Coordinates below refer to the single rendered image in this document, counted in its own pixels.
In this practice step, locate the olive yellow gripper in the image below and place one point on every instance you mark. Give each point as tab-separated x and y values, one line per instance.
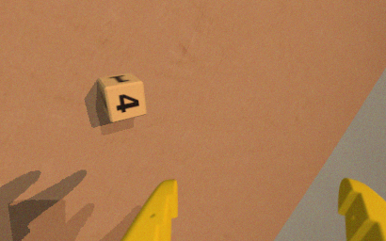
364	209

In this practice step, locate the tan number cube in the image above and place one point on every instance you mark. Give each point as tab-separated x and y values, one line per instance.
123	96

